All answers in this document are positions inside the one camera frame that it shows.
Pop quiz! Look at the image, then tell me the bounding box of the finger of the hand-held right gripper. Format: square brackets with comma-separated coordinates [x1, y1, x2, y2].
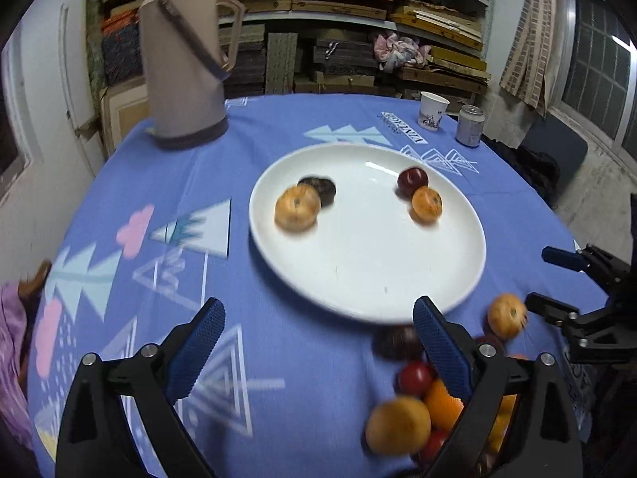
[526, 292, 622, 365]
[541, 244, 631, 290]

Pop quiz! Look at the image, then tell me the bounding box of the blue printed tablecloth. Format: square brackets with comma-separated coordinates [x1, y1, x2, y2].
[25, 94, 613, 478]

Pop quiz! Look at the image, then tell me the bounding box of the large yellow-orange round fruit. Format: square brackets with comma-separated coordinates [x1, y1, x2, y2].
[365, 397, 433, 456]

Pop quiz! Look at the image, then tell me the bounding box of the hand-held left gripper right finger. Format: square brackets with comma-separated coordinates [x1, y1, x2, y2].
[413, 295, 583, 478]

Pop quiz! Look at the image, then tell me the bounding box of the orange striped round fruit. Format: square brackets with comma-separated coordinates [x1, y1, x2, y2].
[411, 186, 444, 225]

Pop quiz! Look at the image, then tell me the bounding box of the orange mandarin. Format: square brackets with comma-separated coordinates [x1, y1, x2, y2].
[423, 378, 465, 431]
[485, 393, 518, 454]

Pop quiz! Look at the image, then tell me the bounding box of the white paper cup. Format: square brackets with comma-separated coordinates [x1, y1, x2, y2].
[419, 92, 451, 134]

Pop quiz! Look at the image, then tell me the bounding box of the beige thermos jug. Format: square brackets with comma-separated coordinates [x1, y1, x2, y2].
[138, 0, 246, 151]

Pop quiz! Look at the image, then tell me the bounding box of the white round plate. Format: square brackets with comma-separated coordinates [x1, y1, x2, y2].
[249, 143, 487, 324]

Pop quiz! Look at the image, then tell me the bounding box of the stack of dark patterned boards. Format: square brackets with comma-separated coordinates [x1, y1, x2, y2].
[234, 30, 379, 95]

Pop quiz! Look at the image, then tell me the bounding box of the purple striped cloth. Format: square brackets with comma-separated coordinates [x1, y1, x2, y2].
[0, 281, 37, 451]

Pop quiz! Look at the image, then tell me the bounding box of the barred glass window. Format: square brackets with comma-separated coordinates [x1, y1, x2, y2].
[560, 0, 637, 160]

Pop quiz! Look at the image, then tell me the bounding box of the tan striped round fruit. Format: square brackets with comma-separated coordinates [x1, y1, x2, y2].
[275, 184, 322, 233]
[487, 294, 528, 342]

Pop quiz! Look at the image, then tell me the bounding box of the dark red plum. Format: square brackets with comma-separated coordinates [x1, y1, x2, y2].
[397, 167, 430, 197]

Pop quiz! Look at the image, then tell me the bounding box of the small brown object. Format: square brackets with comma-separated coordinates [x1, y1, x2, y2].
[17, 260, 53, 298]

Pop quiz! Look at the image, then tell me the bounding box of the dark chair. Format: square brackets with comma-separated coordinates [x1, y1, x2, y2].
[518, 116, 589, 176]

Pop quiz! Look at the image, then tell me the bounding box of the pale framed panel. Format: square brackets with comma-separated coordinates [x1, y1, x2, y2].
[100, 84, 151, 156]

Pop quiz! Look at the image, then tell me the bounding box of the red cherry tomato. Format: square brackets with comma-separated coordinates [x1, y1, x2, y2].
[397, 361, 435, 396]
[418, 428, 449, 464]

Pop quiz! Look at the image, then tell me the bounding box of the brick patterned curtain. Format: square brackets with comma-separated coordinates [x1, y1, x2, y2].
[500, 0, 568, 113]

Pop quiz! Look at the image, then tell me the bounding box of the black bag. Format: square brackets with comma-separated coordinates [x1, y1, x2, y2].
[485, 137, 561, 207]

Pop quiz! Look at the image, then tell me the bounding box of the dark brown round fruit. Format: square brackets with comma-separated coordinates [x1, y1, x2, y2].
[373, 326, 424, 362]
[297, 176, 337, 208]

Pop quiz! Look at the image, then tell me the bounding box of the pink crumpled cloth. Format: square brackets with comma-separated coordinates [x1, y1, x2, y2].
[373, 31, 431, 73]

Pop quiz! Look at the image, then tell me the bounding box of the stack of yellow wooden frames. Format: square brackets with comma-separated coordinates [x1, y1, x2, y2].
[393, 5, 493, 91]

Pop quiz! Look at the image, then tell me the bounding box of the white metal shelf rack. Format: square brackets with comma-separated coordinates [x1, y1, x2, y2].
[84, 0, 498, 105]

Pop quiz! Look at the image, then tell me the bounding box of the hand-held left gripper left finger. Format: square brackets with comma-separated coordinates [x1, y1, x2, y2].
[56, 297, 227, 478]

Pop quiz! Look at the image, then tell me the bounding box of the silver drink can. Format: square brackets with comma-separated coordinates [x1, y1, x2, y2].
[456, 105, 486, 148]

